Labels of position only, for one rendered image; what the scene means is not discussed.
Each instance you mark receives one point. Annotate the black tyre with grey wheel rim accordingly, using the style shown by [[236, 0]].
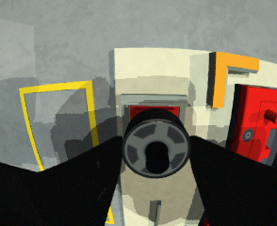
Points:
[[151, 125]]

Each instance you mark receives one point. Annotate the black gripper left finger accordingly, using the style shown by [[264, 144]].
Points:
[[77, 192]]

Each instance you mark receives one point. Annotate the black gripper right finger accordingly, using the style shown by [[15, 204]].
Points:
[[235, 190]]

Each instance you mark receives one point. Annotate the yellow rectangular outline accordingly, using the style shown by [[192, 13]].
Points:
[[82, 84]]

